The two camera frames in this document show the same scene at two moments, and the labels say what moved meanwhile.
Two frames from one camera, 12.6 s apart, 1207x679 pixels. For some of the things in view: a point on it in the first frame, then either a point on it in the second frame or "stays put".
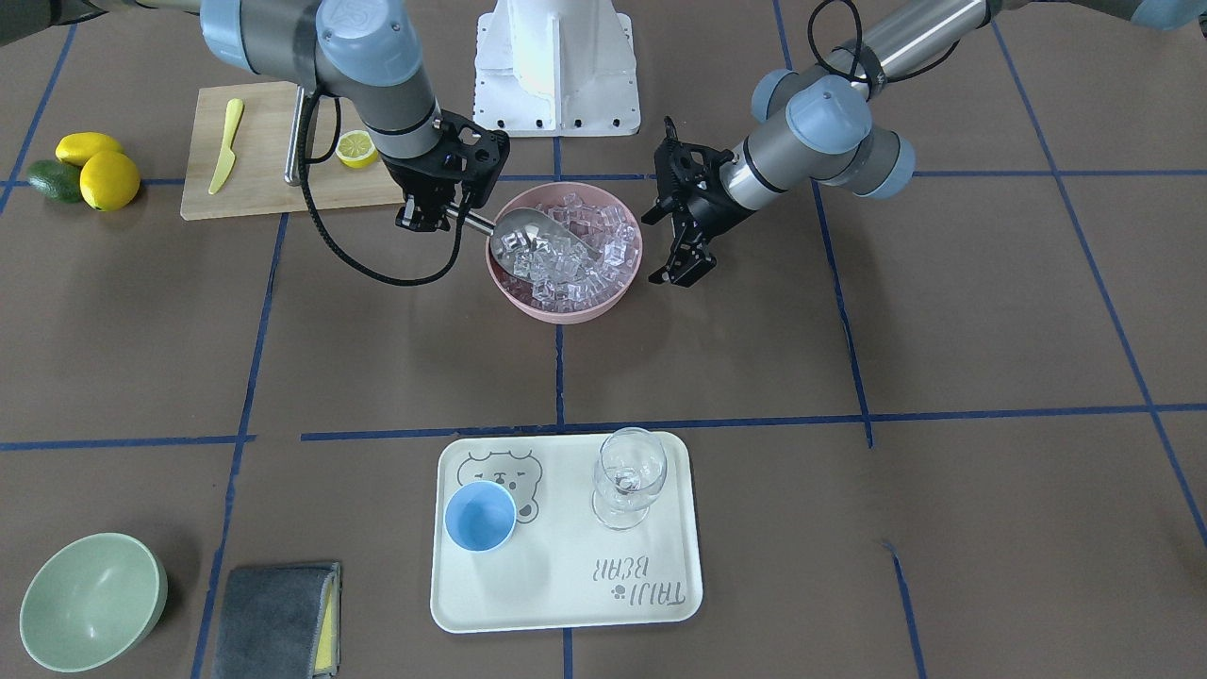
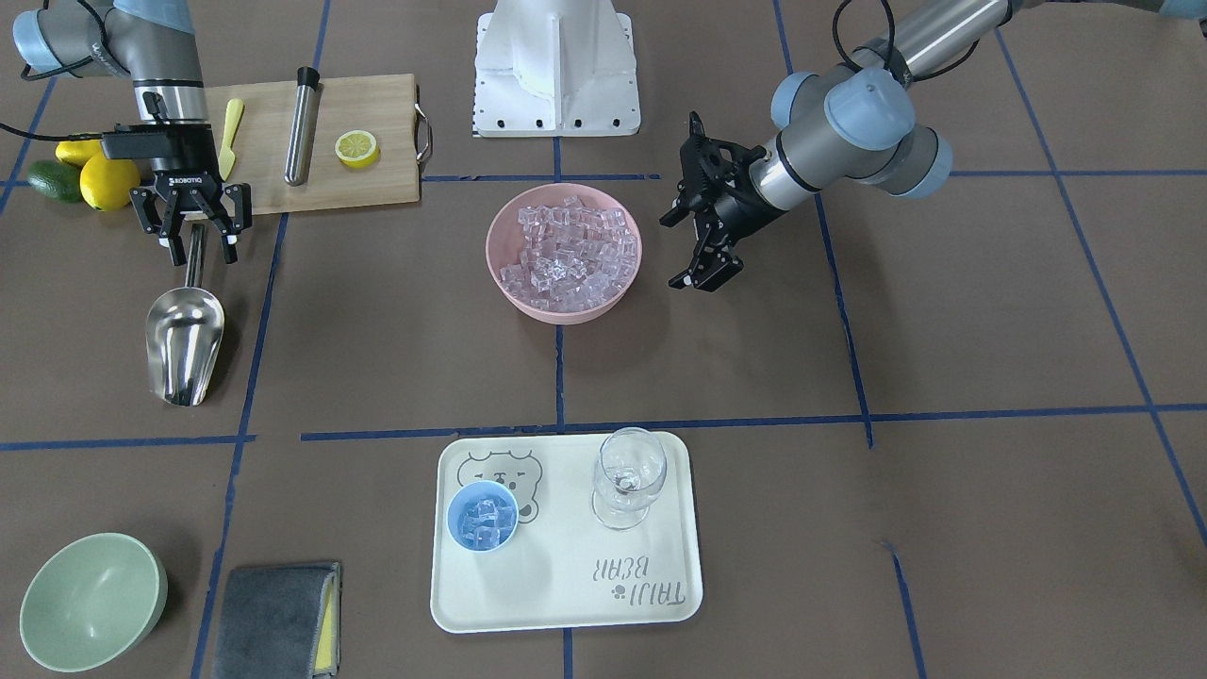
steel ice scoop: x=529 y=243 → x=185 y=328
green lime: x=58 y=180 stays put
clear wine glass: x=629 y=471 stays put
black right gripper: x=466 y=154 → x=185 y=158
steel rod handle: x=291 y=172 stays put
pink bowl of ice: x=595 y=288 stays put
